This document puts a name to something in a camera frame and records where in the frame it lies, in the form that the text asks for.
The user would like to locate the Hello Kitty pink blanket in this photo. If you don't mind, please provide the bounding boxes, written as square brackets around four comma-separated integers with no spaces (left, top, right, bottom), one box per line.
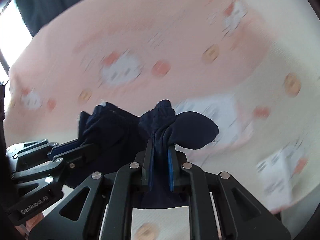
[1,0,319,239]

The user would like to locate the navy blue shorts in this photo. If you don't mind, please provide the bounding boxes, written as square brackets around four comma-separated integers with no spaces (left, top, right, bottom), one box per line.
[78,99,220,209]

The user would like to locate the person's left hand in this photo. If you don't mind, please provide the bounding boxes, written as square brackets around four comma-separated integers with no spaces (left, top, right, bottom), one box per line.
[15,212,44,239]

